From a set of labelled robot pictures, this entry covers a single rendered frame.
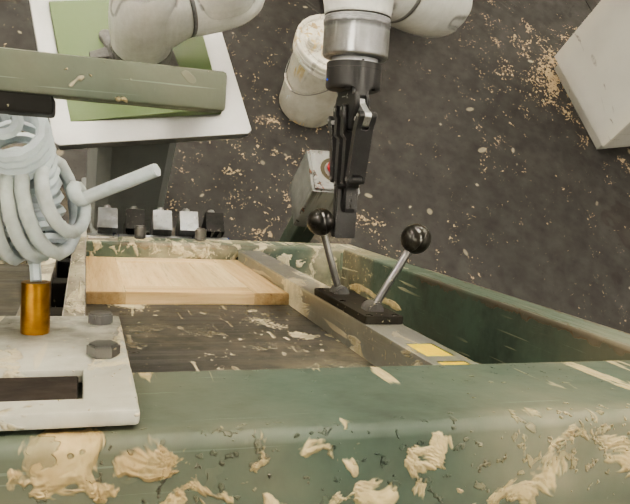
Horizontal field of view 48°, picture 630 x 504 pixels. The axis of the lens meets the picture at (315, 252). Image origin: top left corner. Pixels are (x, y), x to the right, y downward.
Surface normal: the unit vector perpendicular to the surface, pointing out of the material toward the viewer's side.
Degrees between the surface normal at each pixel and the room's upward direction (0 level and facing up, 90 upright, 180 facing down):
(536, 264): 0
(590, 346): 90
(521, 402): 56
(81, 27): 5
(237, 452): 34
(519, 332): 90
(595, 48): 90
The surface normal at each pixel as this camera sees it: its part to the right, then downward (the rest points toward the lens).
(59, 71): 0.31, 0.12
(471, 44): 0.29, -0.46
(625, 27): -0.91, 0.12
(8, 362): 0.07, -0.99
